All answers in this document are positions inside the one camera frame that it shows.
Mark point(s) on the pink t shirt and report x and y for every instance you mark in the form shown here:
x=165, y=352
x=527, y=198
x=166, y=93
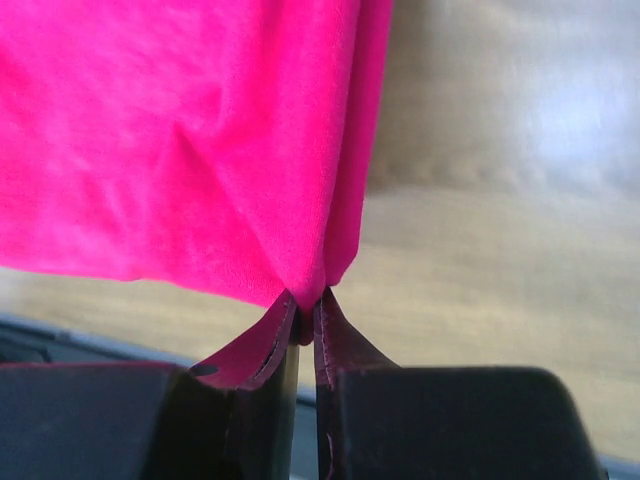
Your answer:
x=222, y=146

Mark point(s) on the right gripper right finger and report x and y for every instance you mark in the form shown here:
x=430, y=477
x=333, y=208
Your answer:
x=378, y=420

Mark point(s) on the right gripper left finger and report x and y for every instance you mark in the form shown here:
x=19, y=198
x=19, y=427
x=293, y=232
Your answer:
x=230, y=416

